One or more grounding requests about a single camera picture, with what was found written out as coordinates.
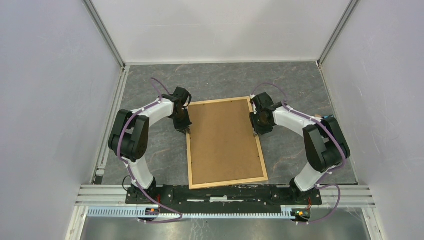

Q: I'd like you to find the white slotted cable duct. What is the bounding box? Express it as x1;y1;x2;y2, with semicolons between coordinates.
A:
86;206;295;220

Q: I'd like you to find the black blue toy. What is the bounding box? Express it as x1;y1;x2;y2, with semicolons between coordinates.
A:
322;114;335;119

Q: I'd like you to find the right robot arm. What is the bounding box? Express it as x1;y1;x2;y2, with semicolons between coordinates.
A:
249;92;350;204

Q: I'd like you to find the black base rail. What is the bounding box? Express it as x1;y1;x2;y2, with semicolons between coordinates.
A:
125;185;323;218

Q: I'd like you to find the brown backing board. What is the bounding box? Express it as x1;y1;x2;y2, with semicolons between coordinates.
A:
188;99;266;186

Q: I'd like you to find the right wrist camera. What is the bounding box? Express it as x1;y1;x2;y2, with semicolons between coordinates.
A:
249;94;255;106

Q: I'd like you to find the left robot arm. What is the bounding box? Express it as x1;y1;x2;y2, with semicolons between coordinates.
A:
108;87;192;204

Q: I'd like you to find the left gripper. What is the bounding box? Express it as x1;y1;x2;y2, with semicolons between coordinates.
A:
171;108;193;136

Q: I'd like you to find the wooden picture frame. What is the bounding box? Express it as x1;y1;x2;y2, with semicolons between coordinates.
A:
185;96;269;190

